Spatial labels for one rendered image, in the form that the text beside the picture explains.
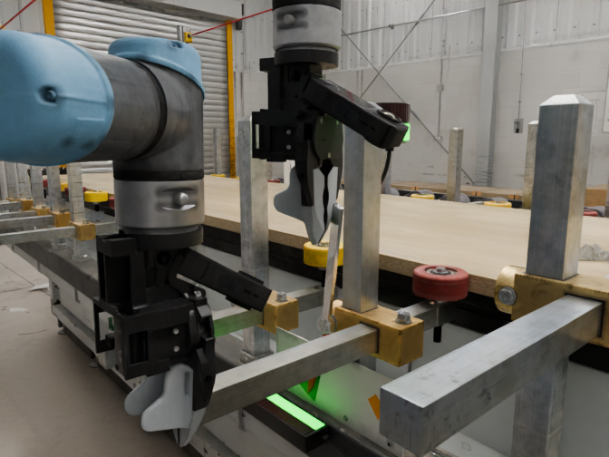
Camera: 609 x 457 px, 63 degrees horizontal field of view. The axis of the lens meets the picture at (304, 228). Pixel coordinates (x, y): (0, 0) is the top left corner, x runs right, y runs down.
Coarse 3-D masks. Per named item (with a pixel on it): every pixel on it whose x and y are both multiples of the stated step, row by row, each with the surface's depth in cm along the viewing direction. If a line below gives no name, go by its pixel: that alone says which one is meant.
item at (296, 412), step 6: (270, 396) 77; (276, 396) 77; (276, 402) 76; (282, 402) 76; (288, 402) 76; (288, 408) 74; (294, 408) 74; (294, 414) 72; (300, 414) 72; (306, 414) 72; (306, 420) 71; (312, 420) 71; (312, 426) 69; (318, 426) 69
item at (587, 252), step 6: (588, 246) 83; (594, 246) 85; (582, 252) 84; (588, 252) 83; (594, 252) 84; (600, 252) 84; (606, 252) 83; (582, 258) 82; (588, 258) 82; (594, 258) 82; (600, 258) 82; (606, 258) 81
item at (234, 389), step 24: (432, 312) 71; (456, 312) 75; (336, 336) 61; (360, 336) 61; (264, 360) 54; (288, 360) 54; (312, 360) 56; (336, 360) 59; (216, 384) 49; (240, 384) 50; (264, 384) 52; (288, 384) 54; (216, 408) 48; (240, 408) 50
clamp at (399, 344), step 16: (336, 304) 70; (352, 320) 66; (368, 320) 64; (384, 320) 63; (416, 320) 63; (384, 336) 62; (400, 336) 60; (416, 336) 63; (384, 352) 63; (400, 352) 61; (416, 352) 63
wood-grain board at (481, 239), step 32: (224, 192) 187; (224, 224) 126; (288, 224) 117; (384, 224) 117; (416, 224) 117; (448, 224) 117; (480, 224) 117; (512, 224) 117; (608, 224) 117; (384, 256) 86; (416, 256) 85; (448, 256) 85; (480, 256) 85; (512, 256) 85; (480, 288) 73
